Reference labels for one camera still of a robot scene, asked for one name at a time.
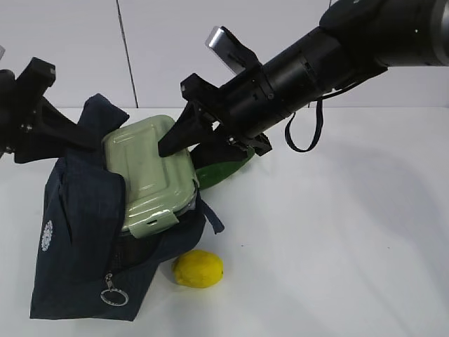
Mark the green cucumber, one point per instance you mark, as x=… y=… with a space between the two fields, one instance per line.
x=211 y=170

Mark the dark navy lunch bag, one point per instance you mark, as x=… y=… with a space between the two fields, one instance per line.
x=85 y=267

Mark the glass container green lid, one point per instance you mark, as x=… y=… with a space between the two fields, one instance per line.
x=159 y=190

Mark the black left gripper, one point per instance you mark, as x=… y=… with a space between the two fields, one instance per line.
x=31 y=127

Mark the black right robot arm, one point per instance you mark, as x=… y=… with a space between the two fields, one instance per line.
x=354 y=41

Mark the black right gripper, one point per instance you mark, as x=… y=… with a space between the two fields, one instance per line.
x=223 y=121

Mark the yellow lemon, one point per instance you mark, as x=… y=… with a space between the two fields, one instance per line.
x=197 y=269

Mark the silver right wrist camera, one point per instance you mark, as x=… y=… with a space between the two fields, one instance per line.
x=236 y=56

